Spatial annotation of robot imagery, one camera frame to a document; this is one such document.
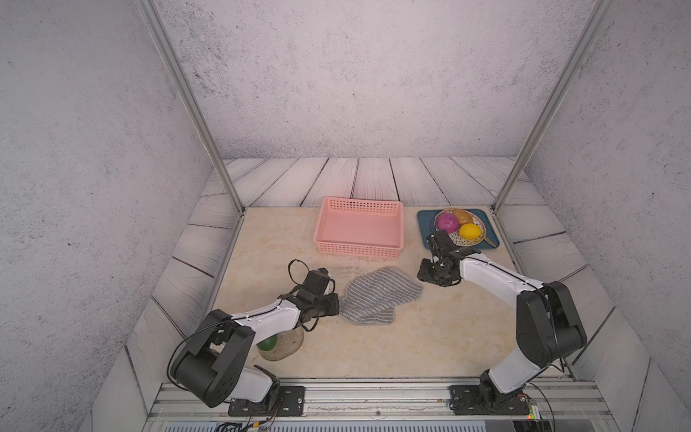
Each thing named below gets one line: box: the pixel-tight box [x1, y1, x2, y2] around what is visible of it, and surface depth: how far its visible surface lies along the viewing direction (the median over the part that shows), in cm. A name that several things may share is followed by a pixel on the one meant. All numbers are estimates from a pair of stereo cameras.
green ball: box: [256, 333, 278, 351], surface depth 81 cm
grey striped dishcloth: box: [338, 268, 424, 326], surface depth 94 cm
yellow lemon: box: [458, 223, 483, 241], surface depth 110 cm
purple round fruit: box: [437, 212, 459, 234], surface depth 110 cm
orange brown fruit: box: [453, 208, 474, 225], surface depth 113 cm
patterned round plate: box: [434, 208, 487, 248], surface depth 110 cm
